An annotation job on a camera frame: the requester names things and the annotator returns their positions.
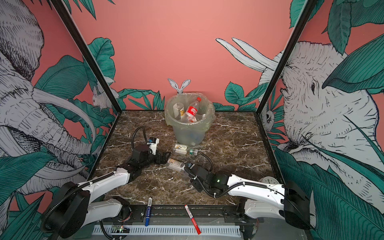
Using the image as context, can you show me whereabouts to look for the orange label clear bottle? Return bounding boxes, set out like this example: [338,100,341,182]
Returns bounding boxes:
[165,158,185,172]

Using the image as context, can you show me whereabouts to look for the small bird label bottle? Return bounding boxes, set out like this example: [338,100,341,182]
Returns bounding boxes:
[173,144,199,156]

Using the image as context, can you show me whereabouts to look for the red cola label bottle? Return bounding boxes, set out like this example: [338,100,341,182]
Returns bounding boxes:
[185,97,202,123]

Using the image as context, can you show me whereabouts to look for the red green label bottle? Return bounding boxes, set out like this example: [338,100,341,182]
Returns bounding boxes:
[173,103,185,120]

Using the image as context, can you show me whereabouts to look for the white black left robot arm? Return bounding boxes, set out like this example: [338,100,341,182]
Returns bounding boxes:
[41,145,171,239]

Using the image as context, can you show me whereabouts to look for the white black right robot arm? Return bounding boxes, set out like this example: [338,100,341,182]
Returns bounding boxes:
[182,163,313,230]

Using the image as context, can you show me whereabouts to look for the clear plastic bin liner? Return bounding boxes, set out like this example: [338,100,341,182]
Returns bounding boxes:
[164,93,216,132]

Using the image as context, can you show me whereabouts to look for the translucent grey waste bin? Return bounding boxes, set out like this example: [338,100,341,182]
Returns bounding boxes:
[171,109,206,147]

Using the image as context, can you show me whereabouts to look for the red marker pen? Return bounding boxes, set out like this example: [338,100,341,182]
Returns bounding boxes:
[185,205,202,235]

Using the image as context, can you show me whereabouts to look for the white round clock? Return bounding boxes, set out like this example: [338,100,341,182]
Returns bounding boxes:
[259,176,279,185]

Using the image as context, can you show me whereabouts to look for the blue marker pen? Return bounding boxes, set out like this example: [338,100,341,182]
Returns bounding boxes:
[145,197,153,227]

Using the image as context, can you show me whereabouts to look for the green circuit board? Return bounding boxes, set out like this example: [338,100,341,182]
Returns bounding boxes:
[113,226,131,234]

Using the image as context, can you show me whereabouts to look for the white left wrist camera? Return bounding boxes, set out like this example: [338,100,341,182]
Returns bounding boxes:
[148,137,160,155]

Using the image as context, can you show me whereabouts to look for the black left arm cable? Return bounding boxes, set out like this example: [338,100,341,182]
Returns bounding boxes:
[131,125,149,151]

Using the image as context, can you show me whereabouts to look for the black front mounting rail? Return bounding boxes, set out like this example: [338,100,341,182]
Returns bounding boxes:
[119,204,259,224]

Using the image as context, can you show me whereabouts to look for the white slotted cable duct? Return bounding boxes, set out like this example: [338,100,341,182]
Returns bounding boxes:
[104,225,243,238]

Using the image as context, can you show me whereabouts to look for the black left frame post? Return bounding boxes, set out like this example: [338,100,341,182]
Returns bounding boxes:
[49,0,123,114]

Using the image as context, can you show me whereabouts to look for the black frame post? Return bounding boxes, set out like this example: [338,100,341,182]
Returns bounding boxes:
[255,0,319,115]
[49,0,123,114]

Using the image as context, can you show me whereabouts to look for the black right frame post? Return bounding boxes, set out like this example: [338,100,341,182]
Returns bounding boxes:
[255,0,319,115]

